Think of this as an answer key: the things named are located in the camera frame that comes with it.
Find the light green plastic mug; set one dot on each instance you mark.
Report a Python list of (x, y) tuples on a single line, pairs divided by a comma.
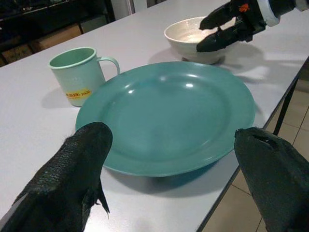
[(72, 77)]

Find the teal plastic plate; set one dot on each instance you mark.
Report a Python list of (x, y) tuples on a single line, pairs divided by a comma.
[(169, 108)]

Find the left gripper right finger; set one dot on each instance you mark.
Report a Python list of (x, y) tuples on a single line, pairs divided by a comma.
[(275, 178)]

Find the white ceramic bowl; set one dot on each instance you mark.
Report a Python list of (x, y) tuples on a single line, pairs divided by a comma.
[(183, 46)]

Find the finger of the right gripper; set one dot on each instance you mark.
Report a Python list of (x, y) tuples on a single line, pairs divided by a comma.
[(219, 39), (219, 15)]

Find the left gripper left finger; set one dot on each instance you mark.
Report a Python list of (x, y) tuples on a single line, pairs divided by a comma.
[(60, 181)]

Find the white shelf unit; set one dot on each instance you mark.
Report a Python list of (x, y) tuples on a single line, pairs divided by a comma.
[(124, 8)]

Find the black metal table leg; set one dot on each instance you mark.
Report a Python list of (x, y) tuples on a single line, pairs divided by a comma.
[(286, 106)]

